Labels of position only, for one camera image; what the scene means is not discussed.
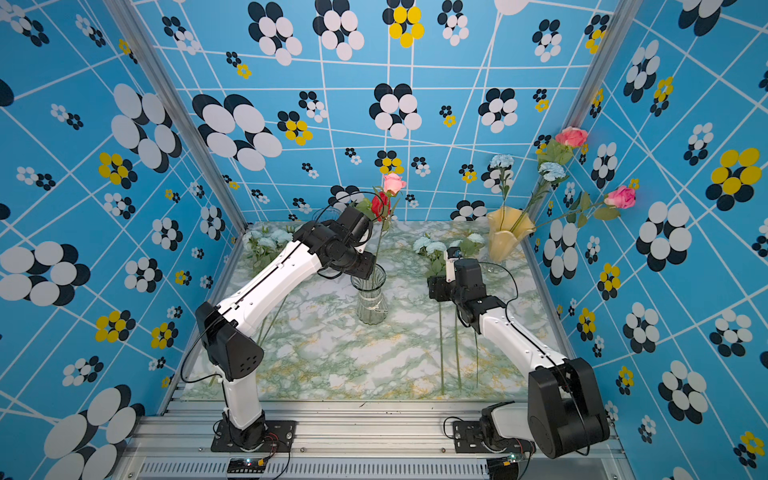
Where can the aluminium corner post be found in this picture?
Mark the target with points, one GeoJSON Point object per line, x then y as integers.
{"type": "Point", "coordinates": [619, 25]}
{"type": "Point", "coordinates": [128, 22]}

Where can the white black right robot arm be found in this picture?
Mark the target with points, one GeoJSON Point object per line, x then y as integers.
{"type": "Point", "coordinates": [565, 411]}

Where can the yellow ceramic vase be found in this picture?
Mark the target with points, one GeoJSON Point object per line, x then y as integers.
{"type": "Point", "coordinates": [509, 234]}

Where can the right aluminium corner post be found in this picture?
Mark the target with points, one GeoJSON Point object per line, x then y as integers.
{"type": "Point", "coordinates": [619, 25]}

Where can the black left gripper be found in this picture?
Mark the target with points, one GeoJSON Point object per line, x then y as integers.
{"type": "Point", "coordinates": [367, 266]}

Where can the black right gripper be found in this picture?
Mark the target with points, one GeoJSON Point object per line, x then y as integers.
{"type": "Point", "coordinates": [438, 287]}

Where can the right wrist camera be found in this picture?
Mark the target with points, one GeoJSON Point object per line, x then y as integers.
{"type": "Point", "coordinates": [451, 255]}

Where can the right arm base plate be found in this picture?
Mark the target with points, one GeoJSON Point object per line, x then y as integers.
{"type": "Point", "coordinates": [468, 438]}

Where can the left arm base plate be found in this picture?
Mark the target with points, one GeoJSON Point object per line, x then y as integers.
{"type": "Point", "coordinates": [265, 437]}

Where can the red rose stem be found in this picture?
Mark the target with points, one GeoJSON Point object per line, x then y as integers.
{"type": "Point", "coordinates": [377, 208]}

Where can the pink rose stem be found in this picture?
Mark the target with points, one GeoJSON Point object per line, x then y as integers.
{"type": "Point", "coordinates": [392, 184]}

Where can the clear glass vase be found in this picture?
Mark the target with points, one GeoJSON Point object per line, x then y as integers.
{"type": "Point", "coordinates": [372, 306]}

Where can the left aluminium corner post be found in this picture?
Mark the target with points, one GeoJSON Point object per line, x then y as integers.
{"type": "Point", "coordinates": [128, 22]}

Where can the mixed flower bouquet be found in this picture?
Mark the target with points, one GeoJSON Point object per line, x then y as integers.
{"type": "Point", "coordinates": [551, 168]}

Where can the left circuit board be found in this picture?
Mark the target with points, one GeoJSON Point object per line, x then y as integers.
{"type": "Point", "coordinates": [246, 466]}

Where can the right circuit board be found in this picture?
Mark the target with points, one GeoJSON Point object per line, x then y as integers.
{"type": "Point", "coordinates": [503, 468]}

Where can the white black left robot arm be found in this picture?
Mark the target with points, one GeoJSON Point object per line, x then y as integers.
{"type": "Point", "coordinates": [228, 328]}

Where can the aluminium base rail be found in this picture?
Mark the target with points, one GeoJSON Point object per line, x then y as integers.
{"type": "Point", "coordinates": [345, 440]}

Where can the circuit board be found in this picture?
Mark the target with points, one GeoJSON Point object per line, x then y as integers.
{"type": "Point", "coordinates": [503, 468]}
{"type": "Point", "coordinates": [246, 466]}

